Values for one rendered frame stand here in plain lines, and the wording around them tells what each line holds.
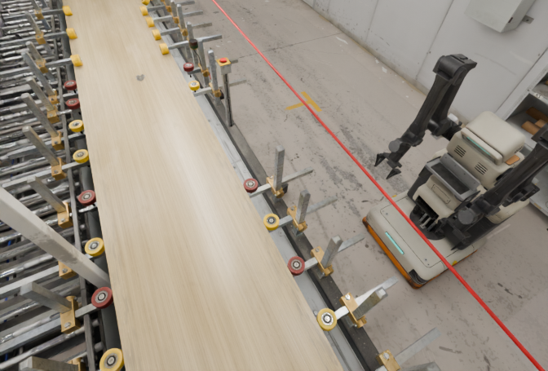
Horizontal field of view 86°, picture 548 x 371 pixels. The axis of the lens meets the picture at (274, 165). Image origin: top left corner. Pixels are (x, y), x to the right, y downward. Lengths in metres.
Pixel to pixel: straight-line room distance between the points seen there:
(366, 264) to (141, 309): 1.66
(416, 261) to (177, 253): 1.59
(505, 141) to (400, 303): 1.39
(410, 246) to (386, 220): 0.24
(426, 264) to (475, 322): 0.56
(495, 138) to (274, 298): 1.17
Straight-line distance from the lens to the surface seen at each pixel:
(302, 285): 1.68
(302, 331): 1.34
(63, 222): 1.88
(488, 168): 1.69
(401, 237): 2.37
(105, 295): 1.51
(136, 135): 2.00
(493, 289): 2.88
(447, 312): 2.62
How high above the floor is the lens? 2.22
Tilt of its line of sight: 51 degrees down
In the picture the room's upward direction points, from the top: 3 degrees clockwise
